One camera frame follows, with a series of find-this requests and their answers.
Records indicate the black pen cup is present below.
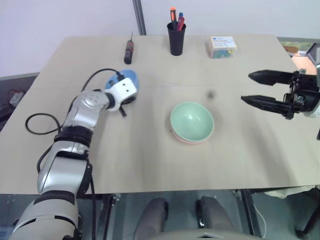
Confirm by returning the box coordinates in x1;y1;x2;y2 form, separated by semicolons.
166;21;187;57

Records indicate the orange black marker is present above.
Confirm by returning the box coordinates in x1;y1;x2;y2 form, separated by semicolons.
169;7;178;30

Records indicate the clear box of coloured pins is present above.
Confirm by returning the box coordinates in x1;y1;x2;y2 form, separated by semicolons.
205;36;239;60

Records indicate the white device with red wires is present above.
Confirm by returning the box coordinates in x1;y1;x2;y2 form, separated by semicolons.
6;89;26;106

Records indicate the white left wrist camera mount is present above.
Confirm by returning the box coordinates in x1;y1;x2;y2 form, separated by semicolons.
109;77;140;112

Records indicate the pink bowl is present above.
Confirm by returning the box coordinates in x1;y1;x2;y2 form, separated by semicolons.
170;124;215;146

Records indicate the thin white cable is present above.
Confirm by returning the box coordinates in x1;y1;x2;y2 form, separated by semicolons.
253;203;267;237

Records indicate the black screwdriver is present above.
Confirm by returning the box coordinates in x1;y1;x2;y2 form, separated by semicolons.
123;31;135;65

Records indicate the grey robot torso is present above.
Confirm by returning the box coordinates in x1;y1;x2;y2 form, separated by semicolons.
148;230;261;240

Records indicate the white cloth bag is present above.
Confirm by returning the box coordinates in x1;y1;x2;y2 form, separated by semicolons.
263;184;320;200

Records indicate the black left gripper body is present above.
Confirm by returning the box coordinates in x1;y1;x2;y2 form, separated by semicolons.
122;93;138;104

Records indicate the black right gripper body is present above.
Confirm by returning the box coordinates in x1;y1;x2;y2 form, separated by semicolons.
283;68;320;121

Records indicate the grey monitor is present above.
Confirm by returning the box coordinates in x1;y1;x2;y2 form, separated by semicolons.
306;42;320;66

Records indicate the black table frame leg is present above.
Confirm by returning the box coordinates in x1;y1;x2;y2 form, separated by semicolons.
233;189;262;237
96;193;121;240

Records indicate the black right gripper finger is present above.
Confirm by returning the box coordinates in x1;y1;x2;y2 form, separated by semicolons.
240;95;294;116
247;69;294;87

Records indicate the orange box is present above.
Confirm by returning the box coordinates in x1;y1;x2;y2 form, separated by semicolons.
291;55;316;75

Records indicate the red pen with blue cap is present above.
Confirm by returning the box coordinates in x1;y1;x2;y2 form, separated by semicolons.
176;12;186;32

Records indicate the black chair base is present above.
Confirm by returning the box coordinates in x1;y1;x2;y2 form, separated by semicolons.
293;199;320;240

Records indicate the green bowl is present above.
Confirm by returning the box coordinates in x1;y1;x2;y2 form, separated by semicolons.
170;101;215;143

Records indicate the blue bowl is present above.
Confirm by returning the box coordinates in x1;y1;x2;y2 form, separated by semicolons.
104;69;141;99

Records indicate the grey metal pole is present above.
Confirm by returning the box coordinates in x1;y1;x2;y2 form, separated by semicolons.
132;0;147;36

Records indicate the dark rounded robot leg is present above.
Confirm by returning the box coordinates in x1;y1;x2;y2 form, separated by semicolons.
195;195;236;234
132;196;169;240

